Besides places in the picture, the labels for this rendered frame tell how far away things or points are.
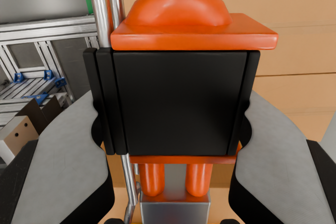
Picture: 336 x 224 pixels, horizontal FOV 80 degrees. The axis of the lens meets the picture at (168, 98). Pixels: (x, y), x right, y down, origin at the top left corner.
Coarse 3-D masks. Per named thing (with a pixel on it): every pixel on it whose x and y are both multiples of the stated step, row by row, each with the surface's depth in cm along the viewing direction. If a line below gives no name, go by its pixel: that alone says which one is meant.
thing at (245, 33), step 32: (128, 32) 9; (160, 32) 9; (192, 32) 9; (224, 32) 9; (256, 32) 9; (128, 64) 9; (160, 64) 9; (192, 64) 9; (224, 64) 9; (256, 64) 9; (128, 96) 10; (160, 96) 10; (192, 96) 10; (224, 96) 10; (128, 128) 11; (160, 128) 11; (192, 128) 11; (224, 128) 11; (160, 160) 13; (192, 160) 13; (224, 160) 13
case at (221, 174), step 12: (240, 144) 49; (108, 156) 46; (120, 168) 44; (216, 168) 43; (228, 168) 43; (120, 180) 41; (216, 180) 41; (228, 180) 41; (120, 192) 41; (216, 192) 40; (228, 192) 40; (120, 204) 43; (216, 204) 43; (228, 204) 43; (108, 216) 46; (120, 216) 46; (132, 216) 45; (216, 216) 45; (228, 216) 45
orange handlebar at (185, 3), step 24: (144, 0) 10; (168, 0) 9; (192, 0) 9; (216, 0) 10; (144, 24) 10; (168, 24) 10; (192, 24) 10; (216, 24) 10; (144, 168) 16; (192, 168) 16; (144, 192) 17; (192, 192) 17
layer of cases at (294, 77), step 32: (128, 0) 70; (224, 0) 70; (256, 0) 70; (288, 0) 70; (320, 0) 70; (288, 32) 76; (320, 32) 76; (288, 64) 82; (320, 64) 82; (288, 96) 90; (320, 96) 90; (320, 128) 100
